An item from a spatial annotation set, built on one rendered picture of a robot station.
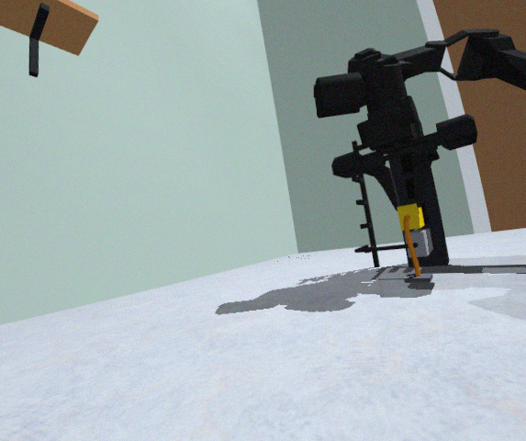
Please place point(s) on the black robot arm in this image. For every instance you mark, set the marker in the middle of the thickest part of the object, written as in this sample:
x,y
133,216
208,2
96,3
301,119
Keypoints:
x,y
374,76

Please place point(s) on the dark grey power strip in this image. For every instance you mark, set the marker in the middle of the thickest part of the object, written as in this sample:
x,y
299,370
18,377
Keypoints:
x,y
441,257

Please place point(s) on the black cord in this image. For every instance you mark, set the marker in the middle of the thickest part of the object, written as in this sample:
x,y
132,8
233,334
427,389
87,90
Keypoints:
x,y
421,240

